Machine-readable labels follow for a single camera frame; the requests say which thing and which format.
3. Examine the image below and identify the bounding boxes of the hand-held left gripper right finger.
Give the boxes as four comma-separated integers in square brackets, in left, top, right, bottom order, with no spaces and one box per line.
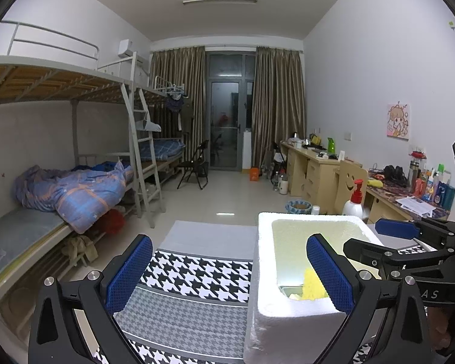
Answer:
[306,234,430,364]

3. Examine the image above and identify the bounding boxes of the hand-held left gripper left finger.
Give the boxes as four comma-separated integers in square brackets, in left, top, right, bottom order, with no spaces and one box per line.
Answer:
[28,234,153,364]

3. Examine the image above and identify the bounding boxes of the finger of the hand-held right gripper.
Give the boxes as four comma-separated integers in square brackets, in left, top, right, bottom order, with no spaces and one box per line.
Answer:
[342,237,455,277]
[375,217,450,243]

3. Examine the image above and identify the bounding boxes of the yellow sponge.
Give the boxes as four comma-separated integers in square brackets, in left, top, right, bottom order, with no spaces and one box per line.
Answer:
[302,268,330,301]

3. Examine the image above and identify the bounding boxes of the white foam box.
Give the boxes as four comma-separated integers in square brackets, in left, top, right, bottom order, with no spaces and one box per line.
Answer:
[244,211,385,364]

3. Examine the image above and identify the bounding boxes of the person's right hand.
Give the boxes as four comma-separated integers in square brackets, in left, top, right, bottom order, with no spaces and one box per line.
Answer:
[426,305,453,353]

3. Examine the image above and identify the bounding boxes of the wooden desk patterned top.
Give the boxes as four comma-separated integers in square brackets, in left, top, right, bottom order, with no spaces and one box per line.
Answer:
[364,170,455,224]

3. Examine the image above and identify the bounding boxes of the printed papers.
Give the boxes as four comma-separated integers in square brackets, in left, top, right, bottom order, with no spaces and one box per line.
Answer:
[394,196,436,216]

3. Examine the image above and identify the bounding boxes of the white pump bottle red cap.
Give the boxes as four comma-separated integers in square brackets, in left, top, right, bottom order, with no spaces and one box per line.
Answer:
[342,179,366,218]

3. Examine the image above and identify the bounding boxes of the red cloth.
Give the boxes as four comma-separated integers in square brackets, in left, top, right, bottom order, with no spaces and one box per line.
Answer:
[99,208,126,234]

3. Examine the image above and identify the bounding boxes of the black bag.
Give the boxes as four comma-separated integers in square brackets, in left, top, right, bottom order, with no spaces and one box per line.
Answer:
[383,165,408,187]

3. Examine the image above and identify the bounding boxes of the beige clothes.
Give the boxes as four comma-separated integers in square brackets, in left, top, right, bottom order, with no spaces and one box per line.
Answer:
[62,235,99,270]

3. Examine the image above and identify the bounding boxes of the group of toiletry bottles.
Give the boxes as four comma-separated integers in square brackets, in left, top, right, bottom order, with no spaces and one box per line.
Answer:
[409,151,455,209]

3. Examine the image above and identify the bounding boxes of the wooden chair smiley cutout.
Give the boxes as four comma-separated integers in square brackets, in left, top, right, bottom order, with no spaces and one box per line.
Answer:
[333,159,368,215]

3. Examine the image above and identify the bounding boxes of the houndstooth grey tablecloth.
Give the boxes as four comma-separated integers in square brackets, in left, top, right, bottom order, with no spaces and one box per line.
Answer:
[110,220,436,364]

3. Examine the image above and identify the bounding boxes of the blue round basin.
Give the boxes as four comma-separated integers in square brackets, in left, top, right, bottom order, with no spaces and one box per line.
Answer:
[285,199,312,216]

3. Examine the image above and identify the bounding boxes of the blue quilt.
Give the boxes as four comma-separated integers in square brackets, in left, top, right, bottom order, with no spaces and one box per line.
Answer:
[15,160,134,234]

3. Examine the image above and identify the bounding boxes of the wooden desk with drawers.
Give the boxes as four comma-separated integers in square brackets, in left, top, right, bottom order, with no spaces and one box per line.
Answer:
[280,141,362,198]

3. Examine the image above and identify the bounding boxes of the black folding chair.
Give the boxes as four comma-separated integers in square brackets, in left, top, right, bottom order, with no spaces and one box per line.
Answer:
[176,140,210,190]
[267,142,289,183]

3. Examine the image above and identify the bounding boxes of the white metal bunk bed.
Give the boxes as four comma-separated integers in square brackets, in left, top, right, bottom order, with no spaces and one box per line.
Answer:
[0,21,167,349]
[136,76,188,186]

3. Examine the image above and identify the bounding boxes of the dark hanging clothes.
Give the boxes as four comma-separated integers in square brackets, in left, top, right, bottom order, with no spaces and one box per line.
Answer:
[166,91,194,141]

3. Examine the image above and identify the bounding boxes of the brown curtain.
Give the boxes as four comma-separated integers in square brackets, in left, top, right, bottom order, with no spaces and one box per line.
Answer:
[150,46,210,167]
[253,46,308,167]

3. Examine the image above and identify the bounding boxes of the glass balcony door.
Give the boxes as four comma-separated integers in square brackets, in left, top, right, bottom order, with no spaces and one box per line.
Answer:
[205,51,256,171]

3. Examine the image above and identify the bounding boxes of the white air conditioner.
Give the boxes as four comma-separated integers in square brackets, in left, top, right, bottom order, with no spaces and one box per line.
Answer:
[117,39,149,69]

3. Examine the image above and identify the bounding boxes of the ceiling tube light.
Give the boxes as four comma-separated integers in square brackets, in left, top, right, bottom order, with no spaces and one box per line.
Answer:
[183,0,258,6]

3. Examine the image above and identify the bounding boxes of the pink wall poster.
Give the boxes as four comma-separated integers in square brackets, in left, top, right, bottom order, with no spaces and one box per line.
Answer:
[386,102,411,141]

